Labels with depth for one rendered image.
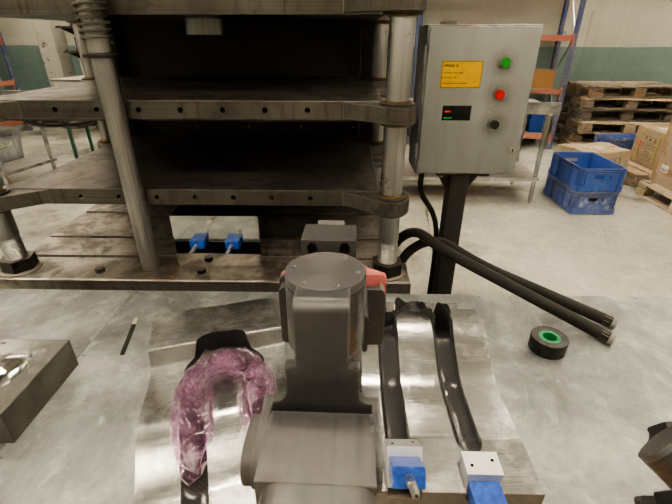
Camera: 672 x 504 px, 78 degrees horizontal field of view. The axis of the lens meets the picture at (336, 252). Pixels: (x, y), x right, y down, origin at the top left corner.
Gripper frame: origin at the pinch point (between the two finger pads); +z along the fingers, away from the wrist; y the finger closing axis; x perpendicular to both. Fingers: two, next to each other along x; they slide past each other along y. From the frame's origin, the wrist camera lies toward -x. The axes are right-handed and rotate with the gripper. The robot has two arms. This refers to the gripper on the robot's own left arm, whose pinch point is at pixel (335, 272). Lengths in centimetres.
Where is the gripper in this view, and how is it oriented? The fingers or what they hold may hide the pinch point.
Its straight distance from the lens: 48.8
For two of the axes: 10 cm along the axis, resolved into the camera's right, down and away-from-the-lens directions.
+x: 0.0, 9.0, 4.4
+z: 0.4, -4.4, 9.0
